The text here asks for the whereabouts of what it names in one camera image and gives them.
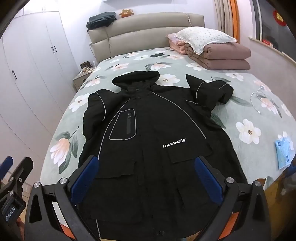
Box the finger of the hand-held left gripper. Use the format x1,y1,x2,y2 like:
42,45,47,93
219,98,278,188
3,157,34,198
0,156,14,184

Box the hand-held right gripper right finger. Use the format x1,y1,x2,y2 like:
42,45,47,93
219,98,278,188
195,156,271,241

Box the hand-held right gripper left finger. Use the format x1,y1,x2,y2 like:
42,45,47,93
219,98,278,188
24,155,99,241

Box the black hooded jacket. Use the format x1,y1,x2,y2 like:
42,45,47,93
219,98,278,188
78,71,249,241

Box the dark folded clothes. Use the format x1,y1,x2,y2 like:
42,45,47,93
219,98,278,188
86,11,117,30

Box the blue packet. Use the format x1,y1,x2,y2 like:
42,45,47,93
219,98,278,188
275,137,292,169

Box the floral bed sheet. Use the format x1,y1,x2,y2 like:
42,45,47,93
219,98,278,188
39,45,296,193

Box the white wardrobe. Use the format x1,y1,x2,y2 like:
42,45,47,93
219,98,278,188
0,9,78,167

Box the grey nightstand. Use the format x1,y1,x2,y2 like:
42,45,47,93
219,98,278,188
72,67,97,93

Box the white dotted pillow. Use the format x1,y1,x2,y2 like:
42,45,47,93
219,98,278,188
174,26,238,55

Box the pink folded blanket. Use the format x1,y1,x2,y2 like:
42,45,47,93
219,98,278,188
166,32,185,50

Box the beige padded headboard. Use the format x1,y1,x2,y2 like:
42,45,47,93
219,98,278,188
88,13,205,63

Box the beige curtain with orange edge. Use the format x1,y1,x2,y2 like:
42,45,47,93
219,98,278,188
214,0,240,42

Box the window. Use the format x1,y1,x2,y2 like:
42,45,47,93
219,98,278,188
252,0,296,54

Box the orange stuffed toy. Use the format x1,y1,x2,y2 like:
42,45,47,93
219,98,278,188
119,9,135,18

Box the red window decoration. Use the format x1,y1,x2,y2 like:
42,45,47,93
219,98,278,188
272,9,287,27

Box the white charging cable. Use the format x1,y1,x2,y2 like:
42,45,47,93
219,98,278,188
251,85,283,117

